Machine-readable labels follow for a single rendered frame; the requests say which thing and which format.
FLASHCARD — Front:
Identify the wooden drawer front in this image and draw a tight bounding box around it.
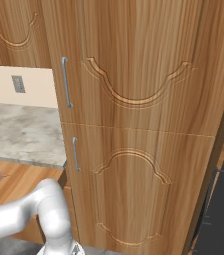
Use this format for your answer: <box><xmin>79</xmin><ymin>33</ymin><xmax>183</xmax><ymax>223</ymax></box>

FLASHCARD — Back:
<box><xmin>0</xmin><ymin>160</ymin><xmax>68</xmax><ymax>208</ymax></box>

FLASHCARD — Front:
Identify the short wooden cupboard door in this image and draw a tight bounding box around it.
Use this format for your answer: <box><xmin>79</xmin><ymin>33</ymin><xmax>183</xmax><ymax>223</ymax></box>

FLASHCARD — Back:
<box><xmin>61</xmin><ymin>122</ymin><xmax>217</xmax><ymax>255</ymax></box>

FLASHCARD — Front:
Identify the tall wooden cupboard door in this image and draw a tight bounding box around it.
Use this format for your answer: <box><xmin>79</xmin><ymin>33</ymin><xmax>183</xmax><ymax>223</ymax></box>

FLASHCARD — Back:
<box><xmin>39</xmin><ymin>0</ymin><xmax>224</xmax><ymax>139</ymax></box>

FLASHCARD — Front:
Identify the short grey door handle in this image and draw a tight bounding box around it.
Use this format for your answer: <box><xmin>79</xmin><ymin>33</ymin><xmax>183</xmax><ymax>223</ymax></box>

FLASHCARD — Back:
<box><xmin>71</xmin><ymin>136</ymin><xmax>83</xmax><ymax>173</ymax></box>

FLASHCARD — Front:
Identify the grey wall socket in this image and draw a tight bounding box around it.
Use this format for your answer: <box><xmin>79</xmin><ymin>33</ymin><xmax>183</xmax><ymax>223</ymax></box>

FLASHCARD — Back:
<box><xmin>11</xmin><ymin>75</ymin><xmax>27</xmax><ymax>94</ymax></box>

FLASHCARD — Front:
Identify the long grey door handle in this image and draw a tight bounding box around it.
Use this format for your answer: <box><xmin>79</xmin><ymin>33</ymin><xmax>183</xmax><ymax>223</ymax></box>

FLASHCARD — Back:
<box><xmin>60</xmin><ymin>56</ymin><xmax>75</xmax><ymax>109</ymax></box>

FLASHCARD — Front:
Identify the wooden wall cupboard door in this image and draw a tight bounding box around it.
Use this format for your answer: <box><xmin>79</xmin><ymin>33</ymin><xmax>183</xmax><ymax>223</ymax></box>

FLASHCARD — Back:
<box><xmin>0</xmin><ymin>0</ymin><xmax>53</xmax><ymax>70</ymax></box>

